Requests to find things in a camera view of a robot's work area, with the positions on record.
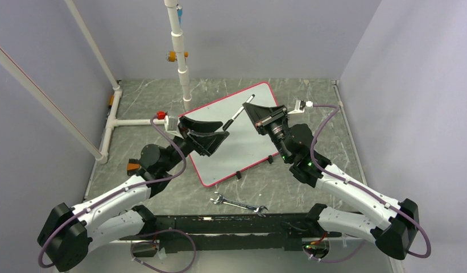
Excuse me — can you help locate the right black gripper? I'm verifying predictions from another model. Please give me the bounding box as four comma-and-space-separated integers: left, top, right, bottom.
243, 104, 292, 162

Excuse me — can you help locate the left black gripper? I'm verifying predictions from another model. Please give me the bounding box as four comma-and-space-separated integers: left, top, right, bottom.
163, 115, 229, 172

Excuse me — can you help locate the black white marker pen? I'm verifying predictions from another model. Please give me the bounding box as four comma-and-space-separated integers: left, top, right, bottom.
222, 94, 255, 131

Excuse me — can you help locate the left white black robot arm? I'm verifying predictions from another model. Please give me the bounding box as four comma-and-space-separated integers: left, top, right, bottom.
37, 116, 230, 272

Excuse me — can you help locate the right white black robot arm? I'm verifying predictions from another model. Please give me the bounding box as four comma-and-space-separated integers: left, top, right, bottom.
243, 102, 420, 260

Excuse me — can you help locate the silver double ended wrench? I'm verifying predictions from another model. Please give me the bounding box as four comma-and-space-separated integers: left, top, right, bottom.
210, 192, 268, 217

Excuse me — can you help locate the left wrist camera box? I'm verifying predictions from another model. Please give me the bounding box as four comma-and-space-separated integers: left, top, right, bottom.
156, 111, 181, 137

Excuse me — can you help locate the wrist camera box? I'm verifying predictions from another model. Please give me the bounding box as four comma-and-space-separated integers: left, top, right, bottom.
288, 100, 313, 115
156, 111, 181, 137

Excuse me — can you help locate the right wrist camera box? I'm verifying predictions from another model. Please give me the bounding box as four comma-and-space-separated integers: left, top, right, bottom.
288, 100, 313, 115

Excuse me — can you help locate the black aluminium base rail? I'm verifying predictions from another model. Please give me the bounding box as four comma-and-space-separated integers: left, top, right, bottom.
61, 213, 394, 260

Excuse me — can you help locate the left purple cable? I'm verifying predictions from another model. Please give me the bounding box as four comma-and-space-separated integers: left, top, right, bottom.
38, 114, 197, 273

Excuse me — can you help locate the white pvc pipe frame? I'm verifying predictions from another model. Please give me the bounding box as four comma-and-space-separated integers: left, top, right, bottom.
0, 1, 192, 164

